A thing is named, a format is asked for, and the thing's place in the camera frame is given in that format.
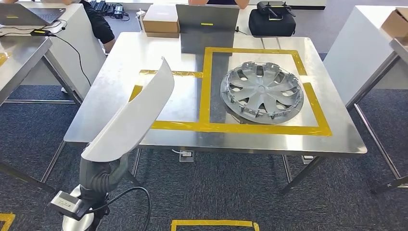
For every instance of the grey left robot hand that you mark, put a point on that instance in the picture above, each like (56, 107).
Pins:
(87, 169)

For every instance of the white curved plastic part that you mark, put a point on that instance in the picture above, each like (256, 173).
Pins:
(134, 121)

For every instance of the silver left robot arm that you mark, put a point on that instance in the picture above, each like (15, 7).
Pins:
(76, 223)

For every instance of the steel workbench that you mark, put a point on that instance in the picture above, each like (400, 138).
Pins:
(127, 57)

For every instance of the metal floor socket plate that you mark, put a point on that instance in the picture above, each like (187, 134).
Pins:
(186, 157)
(307, 160)

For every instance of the white desk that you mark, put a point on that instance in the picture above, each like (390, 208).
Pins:
(357, 57)
(243, 22)
(63, 70)

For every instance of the steel table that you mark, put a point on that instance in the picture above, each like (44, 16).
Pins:
(22, 63)
(400, 49)

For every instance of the person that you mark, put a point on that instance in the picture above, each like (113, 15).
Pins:
(98, 25)
(243, 3)

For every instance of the black power adapter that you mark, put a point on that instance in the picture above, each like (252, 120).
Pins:
(39, 32)

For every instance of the flat brown cardboard box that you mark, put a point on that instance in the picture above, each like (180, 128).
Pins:
(162, 35)

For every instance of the black power brick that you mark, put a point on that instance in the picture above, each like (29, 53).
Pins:
(118, 11)
(98, 6)

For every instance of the dark grey open laptop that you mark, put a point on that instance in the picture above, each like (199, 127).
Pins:
(19, 14)

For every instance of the grey wheel hubcap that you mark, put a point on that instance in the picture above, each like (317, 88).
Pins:
(261, 91)

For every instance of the grey laptop yellow sticker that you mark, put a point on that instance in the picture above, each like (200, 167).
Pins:
(207, 16)

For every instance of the black carry bag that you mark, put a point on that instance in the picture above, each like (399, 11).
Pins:
(271, 28)

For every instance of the black remote controller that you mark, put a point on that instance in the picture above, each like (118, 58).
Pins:
(274, 5)

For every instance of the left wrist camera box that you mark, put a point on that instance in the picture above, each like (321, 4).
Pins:
(65, 204)

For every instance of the small yellow tape frame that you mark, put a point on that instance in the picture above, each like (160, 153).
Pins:
(175, 125)

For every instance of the large yellow tape frame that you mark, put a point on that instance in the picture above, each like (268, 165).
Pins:
(255, 129)

